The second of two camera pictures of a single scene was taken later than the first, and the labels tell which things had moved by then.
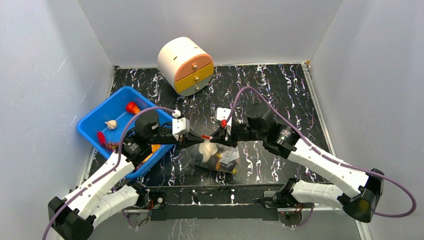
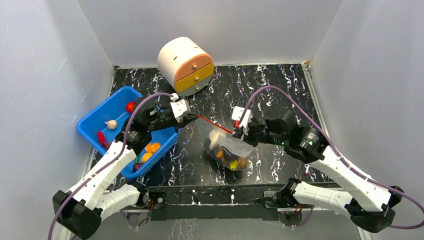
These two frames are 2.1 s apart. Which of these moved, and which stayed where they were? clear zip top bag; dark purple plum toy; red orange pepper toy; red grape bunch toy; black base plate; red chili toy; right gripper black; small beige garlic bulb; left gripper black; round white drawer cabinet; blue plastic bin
Moved: dark purple plum toy; clear zip top bag; left gripper black; right gripper black
Stayed: red orange pepper toy; red grape bunch toy; black base plate; blue plastic bin; round white drawer cabinet; red chili toy; small beige garlic bulb
